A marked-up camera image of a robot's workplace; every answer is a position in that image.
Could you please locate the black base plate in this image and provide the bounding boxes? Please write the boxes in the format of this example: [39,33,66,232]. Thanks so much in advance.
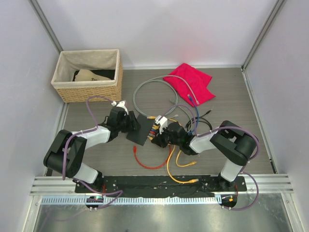
[87,175,247,198]

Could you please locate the white slotted cable duct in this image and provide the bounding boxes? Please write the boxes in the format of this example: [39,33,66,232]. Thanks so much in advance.
[41,195,222,205]

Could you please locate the beige cloth in basket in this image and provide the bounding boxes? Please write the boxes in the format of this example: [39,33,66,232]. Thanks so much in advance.
[73,69,115,81]

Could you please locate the pink folded cloth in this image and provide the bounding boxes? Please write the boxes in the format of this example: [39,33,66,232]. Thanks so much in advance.
[163,63,216,107]

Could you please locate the wicker basket with liner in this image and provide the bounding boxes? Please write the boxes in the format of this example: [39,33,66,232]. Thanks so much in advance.
[51,49,123,103]

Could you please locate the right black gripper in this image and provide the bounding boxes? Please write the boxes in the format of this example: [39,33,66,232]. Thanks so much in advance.
[153,125,182,148]

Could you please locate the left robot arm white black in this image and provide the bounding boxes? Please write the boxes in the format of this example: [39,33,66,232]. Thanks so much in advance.
[43,106,140,193]

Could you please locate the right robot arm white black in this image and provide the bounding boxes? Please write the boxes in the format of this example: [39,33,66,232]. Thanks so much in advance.
[152,120,260,191]

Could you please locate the orange red ethernet cable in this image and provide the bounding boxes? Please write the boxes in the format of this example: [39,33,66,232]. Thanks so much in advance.
[132,131,172,169]

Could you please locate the yellow ethernet cable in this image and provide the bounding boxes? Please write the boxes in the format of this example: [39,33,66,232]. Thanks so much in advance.
[146,115,197,168]
[147,135,200,185]

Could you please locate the black ethernet cable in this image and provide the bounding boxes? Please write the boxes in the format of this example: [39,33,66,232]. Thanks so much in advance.
[184,110,214,132]

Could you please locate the black network switch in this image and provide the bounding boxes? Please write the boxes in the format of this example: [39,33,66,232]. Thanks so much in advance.
[126,115,155,146]

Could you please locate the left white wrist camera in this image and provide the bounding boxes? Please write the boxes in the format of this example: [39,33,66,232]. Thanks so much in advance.
[111,100,128,115]

